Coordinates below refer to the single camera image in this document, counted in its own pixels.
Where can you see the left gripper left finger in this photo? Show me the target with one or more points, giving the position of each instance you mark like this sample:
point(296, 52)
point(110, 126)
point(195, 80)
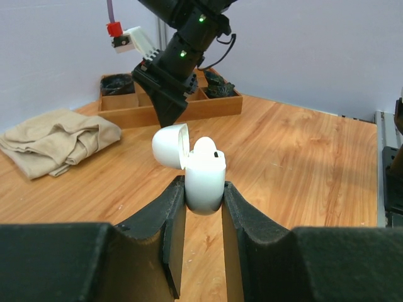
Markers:
point(139, 259)

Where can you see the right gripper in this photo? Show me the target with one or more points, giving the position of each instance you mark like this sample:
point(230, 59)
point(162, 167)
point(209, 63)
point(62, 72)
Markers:
point(166, 92)

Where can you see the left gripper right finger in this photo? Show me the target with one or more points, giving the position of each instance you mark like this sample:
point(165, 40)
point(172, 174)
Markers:
point(265, 261)

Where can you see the white earbud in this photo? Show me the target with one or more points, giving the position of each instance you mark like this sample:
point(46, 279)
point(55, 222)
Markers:
point(205, 147)

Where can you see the white earbud charging case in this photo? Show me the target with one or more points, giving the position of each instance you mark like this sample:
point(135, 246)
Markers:
point(204, 178)

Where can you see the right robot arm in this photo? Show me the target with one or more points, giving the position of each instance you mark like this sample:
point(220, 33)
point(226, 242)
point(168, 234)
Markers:
point(197, 24)

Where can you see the wooden compartment tray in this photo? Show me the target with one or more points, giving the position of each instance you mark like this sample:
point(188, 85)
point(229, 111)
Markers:
point(135, 110)

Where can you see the dark rolled sock bottom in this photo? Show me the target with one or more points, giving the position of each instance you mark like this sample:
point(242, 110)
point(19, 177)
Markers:
point(217, 87)

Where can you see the dark rolled sock top-left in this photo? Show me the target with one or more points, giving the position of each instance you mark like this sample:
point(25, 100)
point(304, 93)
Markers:
point(117, 84)

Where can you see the beige folded cloth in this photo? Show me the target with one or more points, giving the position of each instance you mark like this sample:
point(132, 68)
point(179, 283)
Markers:
point(53, 142)

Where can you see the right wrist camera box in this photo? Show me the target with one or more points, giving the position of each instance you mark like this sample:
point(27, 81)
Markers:
point(131, 39)

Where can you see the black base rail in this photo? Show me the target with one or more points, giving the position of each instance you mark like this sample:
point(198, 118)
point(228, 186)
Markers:
point(389, 138)

